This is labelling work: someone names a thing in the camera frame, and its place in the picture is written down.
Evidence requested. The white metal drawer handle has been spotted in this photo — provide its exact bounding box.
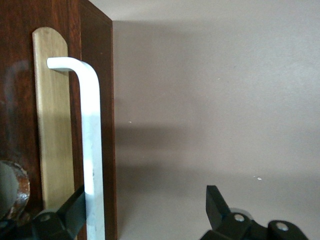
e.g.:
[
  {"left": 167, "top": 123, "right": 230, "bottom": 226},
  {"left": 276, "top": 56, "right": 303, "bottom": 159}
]
[{"left": 46, "top": 57, "right": 106, "bottom": 240}]

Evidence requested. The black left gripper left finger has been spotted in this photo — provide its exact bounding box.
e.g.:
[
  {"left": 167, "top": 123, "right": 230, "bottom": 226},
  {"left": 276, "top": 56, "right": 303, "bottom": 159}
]
[{"left": 0, "top": 186, "right": 87, "bottom": 240}]

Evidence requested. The light wooden handle backing strip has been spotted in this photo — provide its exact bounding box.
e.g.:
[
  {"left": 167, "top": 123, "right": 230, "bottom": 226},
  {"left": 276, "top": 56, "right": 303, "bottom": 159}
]
[{"left": 31, "top": 26, "right": 87, "bottom": 210}]

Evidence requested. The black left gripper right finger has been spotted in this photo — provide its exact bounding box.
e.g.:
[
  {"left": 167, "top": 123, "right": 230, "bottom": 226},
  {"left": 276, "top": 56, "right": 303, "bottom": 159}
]
[{"left": 199, "top": 185, "right": 307, "bottom": 240}]

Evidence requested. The wooden drawer with dark front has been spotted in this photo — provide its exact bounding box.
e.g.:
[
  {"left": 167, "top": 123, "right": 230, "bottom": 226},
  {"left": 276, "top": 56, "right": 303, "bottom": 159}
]
[{"left": 0, "top": 0, "right": 119, "bottom": 240}]

